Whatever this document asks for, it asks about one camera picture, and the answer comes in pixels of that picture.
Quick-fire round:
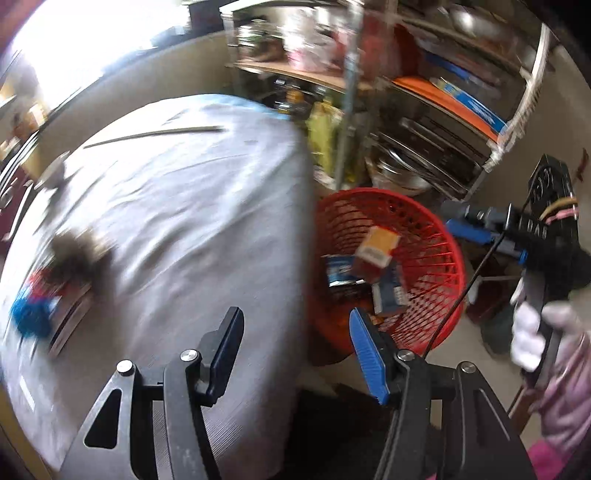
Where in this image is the small blue white box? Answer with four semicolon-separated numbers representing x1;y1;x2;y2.
372;261;410;317

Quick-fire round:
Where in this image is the clear plastic tray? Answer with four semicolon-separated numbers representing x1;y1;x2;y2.
48;283;93;359

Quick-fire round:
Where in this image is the blue plastic bag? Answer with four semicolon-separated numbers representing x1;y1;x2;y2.
10;295;52;339

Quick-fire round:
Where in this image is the orange cardboard box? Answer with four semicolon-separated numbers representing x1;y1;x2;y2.
355;226;401;269

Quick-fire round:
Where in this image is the red plastic bag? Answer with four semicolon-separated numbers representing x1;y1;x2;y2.
28;268;58;297

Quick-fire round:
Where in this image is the blue white carton box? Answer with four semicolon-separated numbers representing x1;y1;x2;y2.
322;255;365;288

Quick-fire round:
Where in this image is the black plastic bag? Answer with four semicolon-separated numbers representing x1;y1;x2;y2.
43;229;114;296

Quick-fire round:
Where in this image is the right gloved hand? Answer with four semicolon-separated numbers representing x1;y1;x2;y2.
510;280;590;374

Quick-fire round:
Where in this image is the red plastic basket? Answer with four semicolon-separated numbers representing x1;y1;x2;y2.
308;188;467;366

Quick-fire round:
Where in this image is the metal storage rack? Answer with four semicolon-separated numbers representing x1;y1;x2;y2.
219;1;556;200

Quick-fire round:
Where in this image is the grey tablecloth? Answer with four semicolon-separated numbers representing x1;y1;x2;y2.
1;94;315;479

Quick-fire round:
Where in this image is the white ceramic bowl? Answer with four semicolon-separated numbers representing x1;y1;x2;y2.
35;151;70;190

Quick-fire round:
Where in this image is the pink white plastic bag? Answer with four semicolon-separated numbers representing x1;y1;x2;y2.
281;9;338;74

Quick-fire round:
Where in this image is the long thin wooden stick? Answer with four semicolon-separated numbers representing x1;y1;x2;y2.
83;126;225;149

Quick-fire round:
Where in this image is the window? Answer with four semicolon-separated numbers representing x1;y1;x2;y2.
1;1;190;109

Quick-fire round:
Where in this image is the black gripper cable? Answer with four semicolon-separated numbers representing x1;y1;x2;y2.
421;188;539;358

